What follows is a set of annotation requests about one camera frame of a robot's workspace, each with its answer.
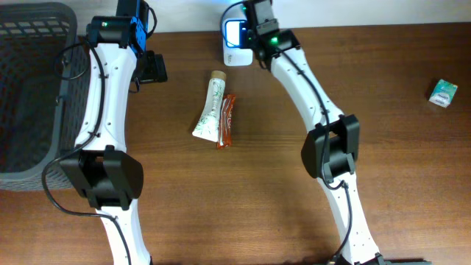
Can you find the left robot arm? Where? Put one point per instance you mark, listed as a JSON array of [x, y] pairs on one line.
[[99, 167]]

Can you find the grey plastic mesh basket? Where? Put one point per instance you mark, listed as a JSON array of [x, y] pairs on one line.
[[45, 76]]

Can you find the white floral cosmetic tube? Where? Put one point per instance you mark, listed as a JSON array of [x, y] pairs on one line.
[[208, 125]]

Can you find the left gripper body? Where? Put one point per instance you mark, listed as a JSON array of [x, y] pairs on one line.
[[150, 68]]

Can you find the small teal tissue pack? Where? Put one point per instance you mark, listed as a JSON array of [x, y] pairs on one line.
[[443, 93]]

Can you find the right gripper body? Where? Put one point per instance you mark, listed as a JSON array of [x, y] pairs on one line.
[[252, 33]]

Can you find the orange snack bar wrapper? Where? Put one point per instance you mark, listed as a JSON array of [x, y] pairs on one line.
[[225, 137]]

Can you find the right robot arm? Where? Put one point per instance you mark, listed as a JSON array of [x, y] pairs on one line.
[[331, 146]]

